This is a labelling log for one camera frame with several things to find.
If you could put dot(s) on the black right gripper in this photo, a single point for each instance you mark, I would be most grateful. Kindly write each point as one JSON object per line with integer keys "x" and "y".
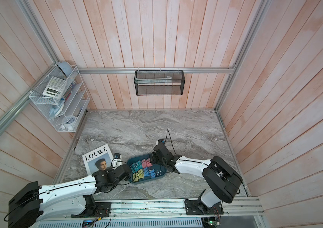
{"x": 153, "y": 158}

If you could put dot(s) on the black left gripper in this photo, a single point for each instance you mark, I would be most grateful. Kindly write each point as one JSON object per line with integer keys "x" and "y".
{"x": 126, "y": 178}

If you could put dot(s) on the pink binder clip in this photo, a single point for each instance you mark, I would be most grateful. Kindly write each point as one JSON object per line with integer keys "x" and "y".
{"x": 144, "y": 163}
{"x": 148, "y": 163}

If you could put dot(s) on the blue binder clip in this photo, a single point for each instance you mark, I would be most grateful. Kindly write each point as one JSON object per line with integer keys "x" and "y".
{"x": 146, "y": 172}
{"x": 154, "y": 173}

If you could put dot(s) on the teal storage tray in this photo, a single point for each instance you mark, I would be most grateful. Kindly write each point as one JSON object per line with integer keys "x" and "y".
{"x": 159, "y": 168}

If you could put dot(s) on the teal binder clip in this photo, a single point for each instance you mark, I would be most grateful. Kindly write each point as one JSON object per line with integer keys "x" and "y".
{"x": 134, "y": 168}
{"x": 138, "y": 165}

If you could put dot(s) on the yellow binder clip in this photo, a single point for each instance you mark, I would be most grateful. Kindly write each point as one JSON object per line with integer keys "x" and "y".
{"x": 140, "y": 174}
{"x": 135, "y": 177}

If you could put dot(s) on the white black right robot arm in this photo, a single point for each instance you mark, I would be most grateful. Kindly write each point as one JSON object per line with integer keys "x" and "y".
{"x": 223, "y": 180}

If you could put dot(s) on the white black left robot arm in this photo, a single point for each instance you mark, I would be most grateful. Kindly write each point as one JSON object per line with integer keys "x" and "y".
{"x": 34, "y": 202}

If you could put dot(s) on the Loewe magazine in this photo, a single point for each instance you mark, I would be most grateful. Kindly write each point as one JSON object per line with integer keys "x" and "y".
{"x": 99, "y": 159}

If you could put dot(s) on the white tape roll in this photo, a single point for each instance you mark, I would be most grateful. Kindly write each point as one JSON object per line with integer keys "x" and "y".
{"x": 69, "y": 123}

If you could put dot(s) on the papers in mesh basket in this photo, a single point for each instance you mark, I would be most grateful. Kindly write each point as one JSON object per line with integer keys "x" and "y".
{"x": 153, "y": 80}

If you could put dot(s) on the white calculator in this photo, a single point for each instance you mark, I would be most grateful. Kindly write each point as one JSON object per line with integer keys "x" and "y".
{"x": 54, "y": 88}

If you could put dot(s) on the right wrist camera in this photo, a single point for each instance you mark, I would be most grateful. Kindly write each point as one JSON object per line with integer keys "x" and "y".
{"x": 160, "y": 141}

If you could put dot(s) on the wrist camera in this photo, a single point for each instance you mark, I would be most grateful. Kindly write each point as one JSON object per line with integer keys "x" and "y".
{"x": 116, "y": 160}
{"x": 160, "y": 141}

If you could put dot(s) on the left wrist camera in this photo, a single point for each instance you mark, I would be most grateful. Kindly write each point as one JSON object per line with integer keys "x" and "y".
{"x": 116, "y": 160}

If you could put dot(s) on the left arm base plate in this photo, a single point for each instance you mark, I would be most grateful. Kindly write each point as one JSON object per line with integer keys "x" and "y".
{"x": 97, "y": 210}

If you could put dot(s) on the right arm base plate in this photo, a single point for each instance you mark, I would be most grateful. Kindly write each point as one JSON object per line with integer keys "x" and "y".
{"x": 196, "y": 207}

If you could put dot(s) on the black mesh wall basket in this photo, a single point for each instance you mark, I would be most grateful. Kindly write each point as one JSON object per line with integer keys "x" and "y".
{"x": 175, "y": 88}

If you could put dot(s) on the white wire wall shelf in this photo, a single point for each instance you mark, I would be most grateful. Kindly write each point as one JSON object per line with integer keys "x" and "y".
{"x": 72, "y": 102}

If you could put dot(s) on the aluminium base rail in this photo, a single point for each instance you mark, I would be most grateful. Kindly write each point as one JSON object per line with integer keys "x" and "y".
{"x": 176, "y": 208}

